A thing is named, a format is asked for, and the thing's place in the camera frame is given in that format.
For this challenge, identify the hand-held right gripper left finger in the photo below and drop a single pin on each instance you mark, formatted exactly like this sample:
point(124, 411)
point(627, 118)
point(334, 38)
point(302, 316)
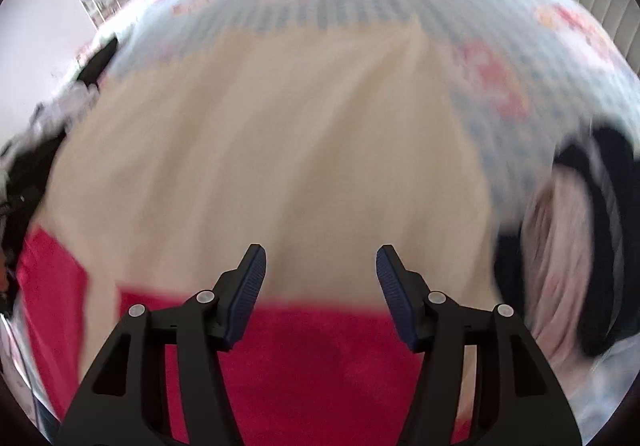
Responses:
point(247, 296)

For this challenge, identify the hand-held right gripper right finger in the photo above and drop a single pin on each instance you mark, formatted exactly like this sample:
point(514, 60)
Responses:
point(397, 301)

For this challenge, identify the red garment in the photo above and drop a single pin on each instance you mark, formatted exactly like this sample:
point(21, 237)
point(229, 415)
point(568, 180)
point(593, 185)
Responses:
point(310, 366)

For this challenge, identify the beige garment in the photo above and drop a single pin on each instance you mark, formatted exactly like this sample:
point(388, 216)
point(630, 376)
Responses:
point(275, 151)

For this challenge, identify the pale pink garment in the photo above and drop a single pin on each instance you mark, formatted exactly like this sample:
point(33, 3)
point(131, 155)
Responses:
point(555, 266)

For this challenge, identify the navy garment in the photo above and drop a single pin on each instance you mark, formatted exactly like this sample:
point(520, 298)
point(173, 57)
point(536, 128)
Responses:
point(610, 226)

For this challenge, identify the large black cloth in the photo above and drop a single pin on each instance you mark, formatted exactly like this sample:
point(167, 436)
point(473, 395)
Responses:
point(30, 166)

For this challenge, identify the white cloth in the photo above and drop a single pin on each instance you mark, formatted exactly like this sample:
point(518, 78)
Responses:
point(65, 106)

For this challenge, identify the small black cloth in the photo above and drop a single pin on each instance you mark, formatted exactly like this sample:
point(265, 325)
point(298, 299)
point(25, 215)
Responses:
point(97, 61)

